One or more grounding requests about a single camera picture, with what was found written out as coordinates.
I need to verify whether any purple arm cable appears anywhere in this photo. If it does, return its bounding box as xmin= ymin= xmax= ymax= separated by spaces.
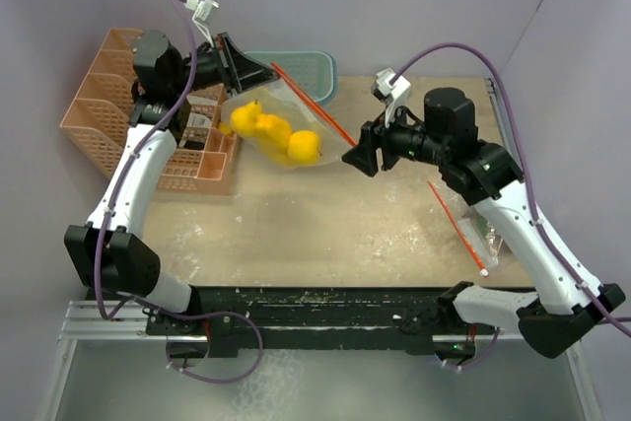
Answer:
xmin=391 ymin=42 xmax=631 ymax=338
xmin=93 ymin=0 xmax=201 ymax=319

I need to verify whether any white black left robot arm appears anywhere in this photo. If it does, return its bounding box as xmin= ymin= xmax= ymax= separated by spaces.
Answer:
xmin=64 ymin=31 xmax=278 ymax=334

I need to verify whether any small yellow item in organizer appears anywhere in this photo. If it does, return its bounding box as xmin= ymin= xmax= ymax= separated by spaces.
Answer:
xmin=217 ymin=121 xmax=234 ymax=136

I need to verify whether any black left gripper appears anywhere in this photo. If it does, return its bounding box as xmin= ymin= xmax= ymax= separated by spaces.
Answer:
xmin=170 ymin=33 xmax=279 ymax=96

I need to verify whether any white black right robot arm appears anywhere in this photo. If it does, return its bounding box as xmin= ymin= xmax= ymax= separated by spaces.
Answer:
xmin=342 ymin=85 xmax=630 ymax=358

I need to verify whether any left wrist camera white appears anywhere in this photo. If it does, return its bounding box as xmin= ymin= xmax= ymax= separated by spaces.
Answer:
xmin=184 ymin=0 xmax=219 ymax=46

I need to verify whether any clear zip bag red seal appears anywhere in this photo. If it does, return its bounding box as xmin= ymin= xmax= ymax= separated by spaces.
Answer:
xmin=221 ymin=64 xmax=356 ymax=169

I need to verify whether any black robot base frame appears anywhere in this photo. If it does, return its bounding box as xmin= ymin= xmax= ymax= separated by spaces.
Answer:
xmin=144 ymin=286 xmax=493 ymax=358

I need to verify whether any aluminium rail frame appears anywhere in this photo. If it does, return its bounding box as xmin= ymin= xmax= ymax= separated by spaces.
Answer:
xmin=36 ymin=300 xmax=149 ymax=421

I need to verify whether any yellow fake fruit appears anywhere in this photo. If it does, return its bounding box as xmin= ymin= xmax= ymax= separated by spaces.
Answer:
xmin=262 ymin=148 xmax=297 ymax=169

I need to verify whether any yellow fake bell pepper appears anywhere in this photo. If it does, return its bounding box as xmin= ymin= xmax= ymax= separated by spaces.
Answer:
xmin=254 ymin=113 xmax=293 ymax=153

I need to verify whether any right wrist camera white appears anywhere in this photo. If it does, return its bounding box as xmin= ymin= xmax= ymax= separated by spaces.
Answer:
xmin=371 ymin=68 xmax=411 ymax=127

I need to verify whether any yellow fake lemon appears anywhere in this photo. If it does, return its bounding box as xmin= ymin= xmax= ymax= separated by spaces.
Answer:
xmin=287 ymin=130 xmax=321 ymax=165

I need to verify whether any yellow fake pear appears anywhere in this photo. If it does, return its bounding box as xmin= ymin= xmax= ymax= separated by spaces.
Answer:
xmin=229 ymin=101 xmax=262 ymax=138

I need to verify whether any light blue plastic basket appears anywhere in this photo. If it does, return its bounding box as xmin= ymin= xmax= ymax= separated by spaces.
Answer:
xmin=246 ymin=50 xmax=337 ymax=105

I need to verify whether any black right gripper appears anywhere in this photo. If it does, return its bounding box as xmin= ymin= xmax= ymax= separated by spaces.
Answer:
xmin=343 ymin=99 xmax=450 ymax=176

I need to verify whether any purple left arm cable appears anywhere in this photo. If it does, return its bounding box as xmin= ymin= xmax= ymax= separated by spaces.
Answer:
xmin=93 ymin=0 xmax=201 ymax=319

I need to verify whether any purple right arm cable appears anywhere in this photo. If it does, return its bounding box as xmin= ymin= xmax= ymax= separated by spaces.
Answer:
xmin=391 ymin=42 xmax=631 ymax=338

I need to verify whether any orange mesh file organizer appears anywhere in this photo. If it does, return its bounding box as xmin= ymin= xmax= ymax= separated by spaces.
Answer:
xmin=60 ymin=28 xmax=240 ymax=195

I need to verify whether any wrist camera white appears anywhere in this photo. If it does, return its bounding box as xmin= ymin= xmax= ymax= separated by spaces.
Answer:
xmin=184 ymin=0 xmax=219 ymax=46
xmin=371 ymin=68 xmax=411 ymax=127

